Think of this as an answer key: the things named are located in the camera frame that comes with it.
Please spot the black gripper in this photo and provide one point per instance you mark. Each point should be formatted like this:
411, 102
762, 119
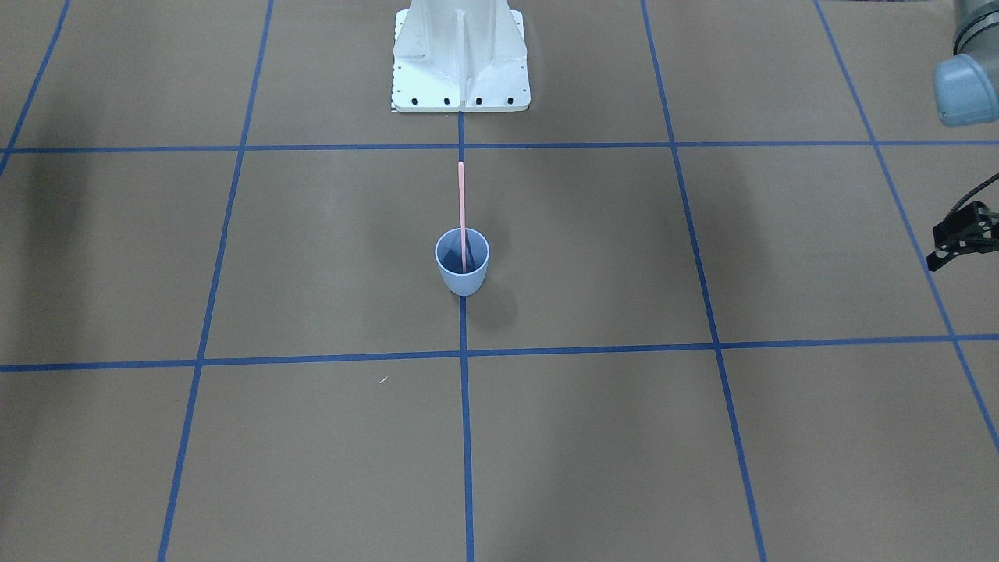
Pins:
965, 232

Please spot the light blue plastic cup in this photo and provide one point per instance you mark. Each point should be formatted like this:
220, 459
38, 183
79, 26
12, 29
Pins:
448, 260

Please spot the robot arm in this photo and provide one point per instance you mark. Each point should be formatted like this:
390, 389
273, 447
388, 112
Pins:
966, 93

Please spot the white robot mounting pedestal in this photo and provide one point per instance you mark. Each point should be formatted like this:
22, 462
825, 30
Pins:
460, 56

